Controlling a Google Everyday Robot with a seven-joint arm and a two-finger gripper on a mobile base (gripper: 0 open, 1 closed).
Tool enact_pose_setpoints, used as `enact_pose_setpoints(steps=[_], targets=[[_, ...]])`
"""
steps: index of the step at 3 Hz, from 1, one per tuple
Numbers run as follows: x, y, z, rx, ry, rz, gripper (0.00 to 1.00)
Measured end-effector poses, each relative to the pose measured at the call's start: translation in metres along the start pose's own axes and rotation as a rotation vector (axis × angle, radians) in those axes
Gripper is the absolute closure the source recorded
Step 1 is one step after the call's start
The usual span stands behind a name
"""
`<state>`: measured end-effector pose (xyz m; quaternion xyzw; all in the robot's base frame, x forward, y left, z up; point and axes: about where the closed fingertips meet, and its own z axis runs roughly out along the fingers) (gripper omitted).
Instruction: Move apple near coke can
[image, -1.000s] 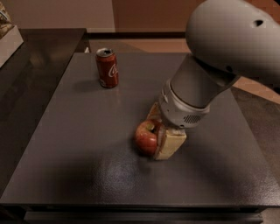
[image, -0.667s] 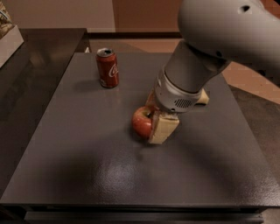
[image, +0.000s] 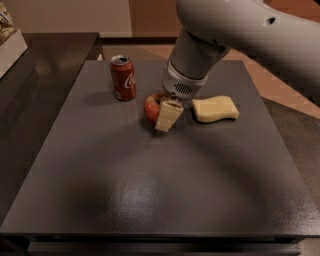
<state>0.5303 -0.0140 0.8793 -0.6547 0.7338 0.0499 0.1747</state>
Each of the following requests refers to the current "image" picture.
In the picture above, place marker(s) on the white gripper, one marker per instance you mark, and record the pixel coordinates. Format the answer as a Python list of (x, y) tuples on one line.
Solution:
[(179, 83)]

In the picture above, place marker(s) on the red coke can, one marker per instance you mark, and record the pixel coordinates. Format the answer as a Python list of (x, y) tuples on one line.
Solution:
[(122, 72)]

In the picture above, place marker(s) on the white box on counter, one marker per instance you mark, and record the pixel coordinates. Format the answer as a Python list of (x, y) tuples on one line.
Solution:
[(12, 42)]

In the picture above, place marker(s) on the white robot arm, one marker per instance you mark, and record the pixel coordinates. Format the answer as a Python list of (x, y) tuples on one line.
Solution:
[(287, 46)]

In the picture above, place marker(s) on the yellow sponge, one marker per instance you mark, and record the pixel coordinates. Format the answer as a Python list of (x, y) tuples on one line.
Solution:
[(215, 109)]

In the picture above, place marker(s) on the red apple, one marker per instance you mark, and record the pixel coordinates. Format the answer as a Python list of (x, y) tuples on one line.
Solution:
[(152, 106)]

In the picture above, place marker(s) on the dark side counter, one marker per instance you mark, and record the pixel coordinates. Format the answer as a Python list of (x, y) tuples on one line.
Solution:
[(31, 95)]

